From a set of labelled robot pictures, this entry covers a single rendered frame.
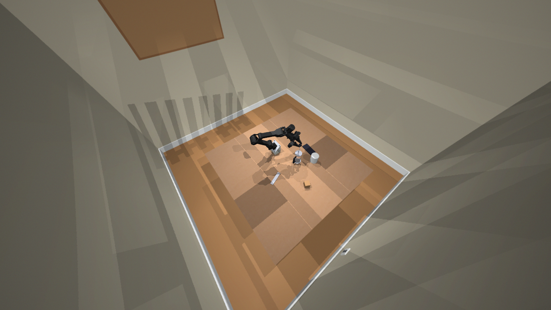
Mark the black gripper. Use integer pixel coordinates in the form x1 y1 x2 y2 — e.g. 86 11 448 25
287 133 302 148

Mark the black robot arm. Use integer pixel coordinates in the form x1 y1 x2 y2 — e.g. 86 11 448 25
250 124 299 150

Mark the white cylinder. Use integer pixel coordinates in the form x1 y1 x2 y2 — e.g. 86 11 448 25
310 152 319 164

